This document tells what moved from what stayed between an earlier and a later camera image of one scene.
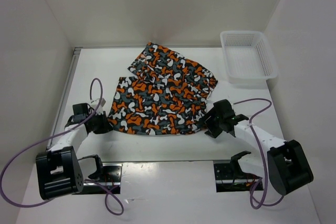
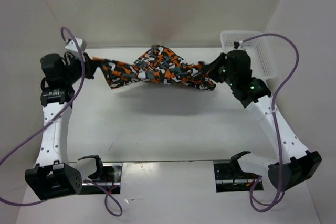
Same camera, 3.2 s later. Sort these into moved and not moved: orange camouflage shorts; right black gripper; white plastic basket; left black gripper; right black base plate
Moved: left black gripper; right black gripper; orange camouflage shorts
Not moved: white plastic basket; right black base plate
